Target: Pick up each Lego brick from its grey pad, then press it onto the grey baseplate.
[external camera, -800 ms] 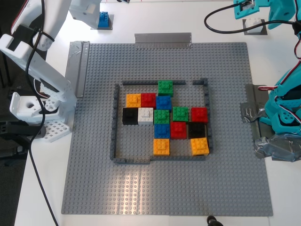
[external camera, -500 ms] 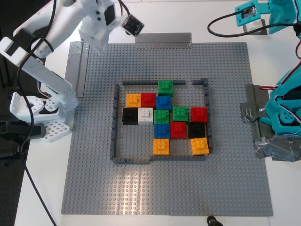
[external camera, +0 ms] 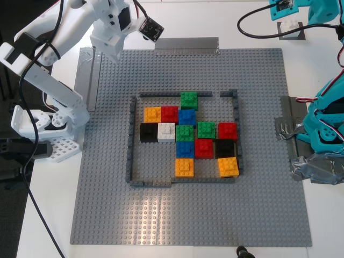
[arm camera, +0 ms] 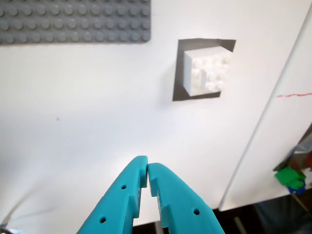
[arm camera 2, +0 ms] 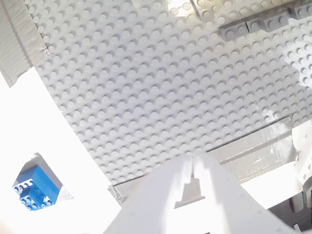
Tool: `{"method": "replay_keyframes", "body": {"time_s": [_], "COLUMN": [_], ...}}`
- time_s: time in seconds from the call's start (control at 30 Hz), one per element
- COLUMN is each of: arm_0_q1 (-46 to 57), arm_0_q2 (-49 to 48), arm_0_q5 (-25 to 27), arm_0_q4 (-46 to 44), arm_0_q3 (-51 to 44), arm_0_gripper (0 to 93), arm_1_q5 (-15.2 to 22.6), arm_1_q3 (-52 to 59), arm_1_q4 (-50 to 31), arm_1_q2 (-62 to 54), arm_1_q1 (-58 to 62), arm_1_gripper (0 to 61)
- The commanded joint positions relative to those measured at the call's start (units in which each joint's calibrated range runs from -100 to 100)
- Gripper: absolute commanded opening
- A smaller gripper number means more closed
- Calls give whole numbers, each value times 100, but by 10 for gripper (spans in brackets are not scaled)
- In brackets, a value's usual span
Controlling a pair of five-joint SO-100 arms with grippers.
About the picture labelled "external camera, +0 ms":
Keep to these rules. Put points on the long grey duct tape strip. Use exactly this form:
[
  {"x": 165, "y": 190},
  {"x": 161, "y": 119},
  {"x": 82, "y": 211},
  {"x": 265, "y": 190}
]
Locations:
[{"x": 92, "y": 80}]

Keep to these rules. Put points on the crumpled grey duct tape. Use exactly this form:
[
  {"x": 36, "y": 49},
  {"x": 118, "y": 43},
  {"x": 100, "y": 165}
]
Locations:
[{"x": 314, "y": 168}]

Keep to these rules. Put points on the orange brick cube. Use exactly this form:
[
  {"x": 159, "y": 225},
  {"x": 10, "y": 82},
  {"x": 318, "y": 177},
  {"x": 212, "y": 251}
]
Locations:
[
  {"x": 184, "y": 167},
  {"x": 152, "y": 115},
  {"x": 228, "y": 167}
]

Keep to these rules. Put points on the green brick cube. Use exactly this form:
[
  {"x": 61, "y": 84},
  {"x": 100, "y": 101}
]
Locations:
[
  {"x": 189, "y": 100},
  {"x": 206, "y": 130},
  {"x": 185, "y": 133}
]

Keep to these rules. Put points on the grey duct tape patch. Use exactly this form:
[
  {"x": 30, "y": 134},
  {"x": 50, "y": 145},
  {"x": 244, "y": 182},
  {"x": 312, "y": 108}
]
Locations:
[{"x": 291, "y": 121}]

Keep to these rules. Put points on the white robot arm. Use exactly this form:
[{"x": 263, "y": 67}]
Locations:
[{"x": 67, "y": 96}]

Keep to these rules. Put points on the black table clamp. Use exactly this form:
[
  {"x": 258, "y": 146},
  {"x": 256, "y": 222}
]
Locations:
[{"x": 24, "y": 149}]

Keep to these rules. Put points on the wide grey duct tape strip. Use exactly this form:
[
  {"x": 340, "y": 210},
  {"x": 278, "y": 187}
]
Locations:
[{"x": 188, "y": 46}]

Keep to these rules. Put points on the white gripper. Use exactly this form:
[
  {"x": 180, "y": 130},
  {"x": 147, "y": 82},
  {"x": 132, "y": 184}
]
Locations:
[{"x": 107, "y": 46}]

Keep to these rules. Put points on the grey tape square marker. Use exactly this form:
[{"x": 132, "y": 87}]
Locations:
[{"x": 291, "y": 38}]

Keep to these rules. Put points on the white brick cube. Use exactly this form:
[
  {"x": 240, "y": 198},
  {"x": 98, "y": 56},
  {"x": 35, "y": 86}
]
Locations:
[
  {"x": 166, "y": 132},
  {"x": 287, "y": 25}
]

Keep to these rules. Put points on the black clamp knob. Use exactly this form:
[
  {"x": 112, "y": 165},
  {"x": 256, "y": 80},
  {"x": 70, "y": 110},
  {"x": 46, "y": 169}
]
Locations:
[{"x": 243, "y": 252}]

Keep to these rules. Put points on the red brick cube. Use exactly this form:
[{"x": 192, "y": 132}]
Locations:
[
  {"x": 170, "y": 114},
  {"x": 228, "y": 130},
  {"x": 203, "y": 148}
]

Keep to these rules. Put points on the blue brick cube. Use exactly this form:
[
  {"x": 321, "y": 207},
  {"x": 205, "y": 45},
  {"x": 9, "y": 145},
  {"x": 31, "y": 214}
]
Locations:
[
  {"x": 185, "y": 149},
  {"x": 186, "y": 117}
]

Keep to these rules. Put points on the grey studded baseplate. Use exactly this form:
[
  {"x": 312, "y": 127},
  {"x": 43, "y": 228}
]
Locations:
[{"x": 188, "y": 209}]

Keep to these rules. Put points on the black camera board white mount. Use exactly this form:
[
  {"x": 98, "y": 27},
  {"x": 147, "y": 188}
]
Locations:
[{"x": 150, "y": 28}]

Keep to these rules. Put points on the camera board teal mount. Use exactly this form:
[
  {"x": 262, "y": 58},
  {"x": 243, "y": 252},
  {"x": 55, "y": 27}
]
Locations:
[{"x": 274, "y": 14}]

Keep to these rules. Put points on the dark grey brick frame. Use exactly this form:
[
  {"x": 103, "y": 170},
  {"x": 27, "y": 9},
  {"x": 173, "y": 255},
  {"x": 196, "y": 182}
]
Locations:
[{"x": 150, "y": 184}]

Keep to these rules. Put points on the black brick cube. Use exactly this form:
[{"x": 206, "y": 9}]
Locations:
[
  {"x": 148, "y": 132},
  {"x": 225, "y": 148}
]

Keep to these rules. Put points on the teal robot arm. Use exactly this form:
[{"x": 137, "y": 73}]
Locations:
[{"x": 325, "y": 118}]

